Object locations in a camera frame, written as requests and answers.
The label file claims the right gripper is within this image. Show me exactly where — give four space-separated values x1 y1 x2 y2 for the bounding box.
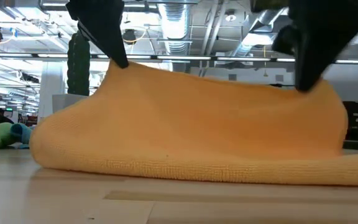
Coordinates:
249 0 358 93

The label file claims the blue microfiber towel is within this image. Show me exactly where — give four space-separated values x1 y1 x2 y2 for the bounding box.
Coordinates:
10 123 33 149

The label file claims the orange microfiber towel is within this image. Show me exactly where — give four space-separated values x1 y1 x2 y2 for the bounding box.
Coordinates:
29 60 358 188

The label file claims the green cactus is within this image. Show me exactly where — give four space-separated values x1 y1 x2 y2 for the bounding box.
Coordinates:
67 30 91 96

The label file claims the silver spiral ceiling duct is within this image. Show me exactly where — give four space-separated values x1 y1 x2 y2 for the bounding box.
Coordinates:
237 7 291 57

